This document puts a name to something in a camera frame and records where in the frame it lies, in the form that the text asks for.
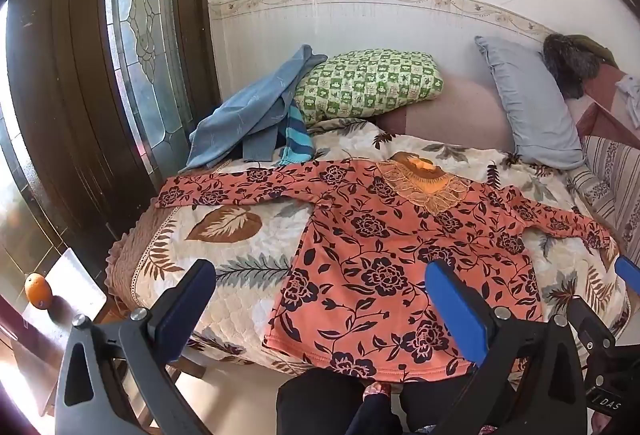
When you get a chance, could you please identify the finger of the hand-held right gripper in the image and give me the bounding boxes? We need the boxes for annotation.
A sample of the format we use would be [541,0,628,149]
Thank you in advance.
[565,295,617,368]
[614,257,640,287]

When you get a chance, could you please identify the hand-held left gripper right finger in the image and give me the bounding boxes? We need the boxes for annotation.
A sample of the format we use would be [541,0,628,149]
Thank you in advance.
[424,258,589,435]

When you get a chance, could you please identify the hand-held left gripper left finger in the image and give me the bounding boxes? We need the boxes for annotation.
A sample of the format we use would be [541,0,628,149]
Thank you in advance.
[54,259,217,435]

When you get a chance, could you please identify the orange floral shirt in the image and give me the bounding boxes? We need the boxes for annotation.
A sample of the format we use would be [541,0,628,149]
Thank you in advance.
[155,151,618,383]

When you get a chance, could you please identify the leaf-patterned plush blanket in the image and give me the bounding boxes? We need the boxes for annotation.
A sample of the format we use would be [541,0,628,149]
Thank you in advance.
[105,118,631,376]

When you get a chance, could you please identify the striped floral cushion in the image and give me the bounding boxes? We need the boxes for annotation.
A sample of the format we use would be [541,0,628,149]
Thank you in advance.
[567,135,640,246]

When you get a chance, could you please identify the orange fruit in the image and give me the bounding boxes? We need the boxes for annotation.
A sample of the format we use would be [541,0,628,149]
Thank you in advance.
[25,272,52,309]

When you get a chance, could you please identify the person's dark pants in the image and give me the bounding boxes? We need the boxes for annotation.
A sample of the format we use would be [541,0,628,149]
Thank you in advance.
[276,367,473,435]

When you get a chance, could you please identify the pink brown patchwork cover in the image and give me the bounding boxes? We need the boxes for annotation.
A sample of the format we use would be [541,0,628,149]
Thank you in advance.
[575,62,640,143]

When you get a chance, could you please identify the blue-grey garment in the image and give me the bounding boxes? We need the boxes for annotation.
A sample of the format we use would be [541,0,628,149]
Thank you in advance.
[189,44,328,170]

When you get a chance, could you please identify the blue striped garment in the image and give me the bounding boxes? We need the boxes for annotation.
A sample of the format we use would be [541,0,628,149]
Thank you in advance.
[278,104,315,167]

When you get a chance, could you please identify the crumpled white cloth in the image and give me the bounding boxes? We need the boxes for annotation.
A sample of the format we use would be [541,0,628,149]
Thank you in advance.
[616,74,640,112]

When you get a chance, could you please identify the grey-blue pillow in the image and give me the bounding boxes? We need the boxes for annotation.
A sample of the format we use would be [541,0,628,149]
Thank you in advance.
[474,35,586,171]

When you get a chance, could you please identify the pink bolster cushion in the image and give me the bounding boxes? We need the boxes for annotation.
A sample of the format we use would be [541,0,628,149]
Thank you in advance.
[375,75,516,153]

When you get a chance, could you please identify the dark wooden door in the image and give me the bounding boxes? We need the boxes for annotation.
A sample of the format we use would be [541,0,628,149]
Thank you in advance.
[4,0,222,266]

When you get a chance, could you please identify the green checked pillow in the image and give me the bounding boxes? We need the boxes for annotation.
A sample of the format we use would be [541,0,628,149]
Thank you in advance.
[292,48,445,127]

